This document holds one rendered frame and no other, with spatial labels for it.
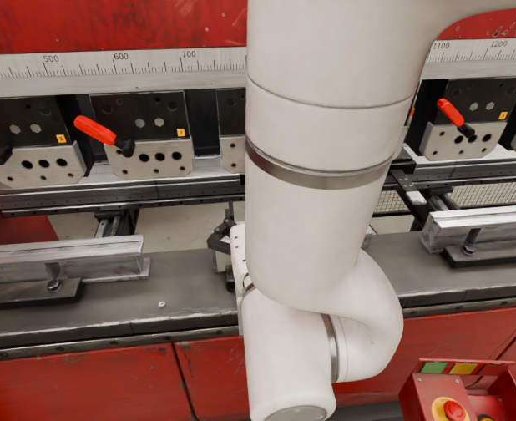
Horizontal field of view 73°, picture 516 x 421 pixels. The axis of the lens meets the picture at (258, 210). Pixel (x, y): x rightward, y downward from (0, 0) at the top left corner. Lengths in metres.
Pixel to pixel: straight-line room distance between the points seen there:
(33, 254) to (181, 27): 0.61
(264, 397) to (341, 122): 0.26
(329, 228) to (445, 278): 0.79
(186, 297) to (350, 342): 0.53
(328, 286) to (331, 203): 0.08
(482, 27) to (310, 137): 0.57
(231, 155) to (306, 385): 0.43
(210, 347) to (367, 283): 0.68
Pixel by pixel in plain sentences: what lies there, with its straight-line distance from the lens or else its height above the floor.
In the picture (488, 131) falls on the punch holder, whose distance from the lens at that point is 0.82.
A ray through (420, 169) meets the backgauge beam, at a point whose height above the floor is 0.96.
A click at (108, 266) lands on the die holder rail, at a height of 0.93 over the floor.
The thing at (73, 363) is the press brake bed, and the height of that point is 0.72.
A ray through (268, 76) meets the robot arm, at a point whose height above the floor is 1.49.
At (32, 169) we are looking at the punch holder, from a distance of 0.74.
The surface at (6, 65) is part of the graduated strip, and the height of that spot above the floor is 1.39.
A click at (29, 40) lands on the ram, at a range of 0.64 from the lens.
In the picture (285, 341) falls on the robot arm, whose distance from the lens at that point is 0.37.
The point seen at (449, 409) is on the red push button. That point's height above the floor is 0.81.
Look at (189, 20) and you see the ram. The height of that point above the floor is 1.44.
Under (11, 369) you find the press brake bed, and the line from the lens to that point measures 1.08.
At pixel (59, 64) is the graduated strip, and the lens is 0.63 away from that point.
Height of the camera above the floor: 1.55
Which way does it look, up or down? 40 degrees down
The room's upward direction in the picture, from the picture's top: straight up
